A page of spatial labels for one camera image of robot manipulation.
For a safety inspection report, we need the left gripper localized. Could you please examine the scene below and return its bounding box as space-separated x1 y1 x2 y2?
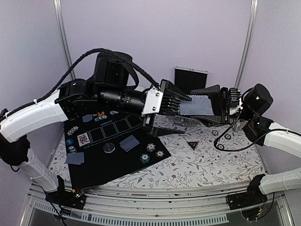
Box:
98 79 193 137

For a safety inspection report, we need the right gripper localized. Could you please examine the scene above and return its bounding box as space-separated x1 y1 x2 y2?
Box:
190 83 255 127

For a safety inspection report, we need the blue playing card deck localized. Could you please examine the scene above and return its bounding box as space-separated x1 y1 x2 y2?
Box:
179 95 214 116

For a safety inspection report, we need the black triangular token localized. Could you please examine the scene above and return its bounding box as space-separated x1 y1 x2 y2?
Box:
186 141 199 150

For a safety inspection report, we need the dealt card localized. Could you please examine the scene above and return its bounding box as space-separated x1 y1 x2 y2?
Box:
82 114 93 123
65 153 81 165
120 137 136 152

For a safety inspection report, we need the white chip stack top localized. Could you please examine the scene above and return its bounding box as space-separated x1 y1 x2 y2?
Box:
110 111 119 115

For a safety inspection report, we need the green chip stack top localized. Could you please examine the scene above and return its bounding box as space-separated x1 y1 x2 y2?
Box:
94 113 108 122

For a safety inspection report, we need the face up king card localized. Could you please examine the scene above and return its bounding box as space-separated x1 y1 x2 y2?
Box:
77 133 91 147

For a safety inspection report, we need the blue round button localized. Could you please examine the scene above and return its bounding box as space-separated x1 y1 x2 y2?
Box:
65 139 74 145

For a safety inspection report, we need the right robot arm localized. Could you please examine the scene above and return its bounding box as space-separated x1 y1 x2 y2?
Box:
190 84 301 205

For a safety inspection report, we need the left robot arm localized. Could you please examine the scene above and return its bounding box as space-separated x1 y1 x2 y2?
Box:
0 48 190 204

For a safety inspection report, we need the aluminium poker case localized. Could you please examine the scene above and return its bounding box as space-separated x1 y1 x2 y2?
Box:
174 66 208 93

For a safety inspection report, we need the clear dealer puck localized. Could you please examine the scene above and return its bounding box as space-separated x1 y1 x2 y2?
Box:
103 143 115 153

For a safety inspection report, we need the black poker mat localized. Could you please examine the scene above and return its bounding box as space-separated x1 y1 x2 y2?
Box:
64 113 171 189

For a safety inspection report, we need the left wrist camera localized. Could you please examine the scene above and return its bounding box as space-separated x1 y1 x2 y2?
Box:
141 88 181 116

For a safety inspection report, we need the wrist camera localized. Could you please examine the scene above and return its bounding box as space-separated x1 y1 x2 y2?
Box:
227 88 243 115
141 88 181 116

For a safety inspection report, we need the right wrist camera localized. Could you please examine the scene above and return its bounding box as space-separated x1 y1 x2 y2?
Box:
227 88 243 115

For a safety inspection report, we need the aluminium front rail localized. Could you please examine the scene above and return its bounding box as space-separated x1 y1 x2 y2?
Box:
20 182 295 226

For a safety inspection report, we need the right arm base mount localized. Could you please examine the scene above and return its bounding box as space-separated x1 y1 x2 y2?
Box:
226 191 268 221

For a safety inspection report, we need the right aluminium frame post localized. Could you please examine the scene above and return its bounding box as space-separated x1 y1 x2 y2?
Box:
234 0 259 88

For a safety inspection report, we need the aluminium frame post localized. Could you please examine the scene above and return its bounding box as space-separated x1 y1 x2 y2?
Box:
53 0 72 67
234 0 259 88

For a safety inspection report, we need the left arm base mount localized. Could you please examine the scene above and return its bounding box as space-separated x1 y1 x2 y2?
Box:
45 188 87 210

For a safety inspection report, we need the left aluminium frame post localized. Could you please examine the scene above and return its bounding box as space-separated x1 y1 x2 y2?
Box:
53 0 72 67

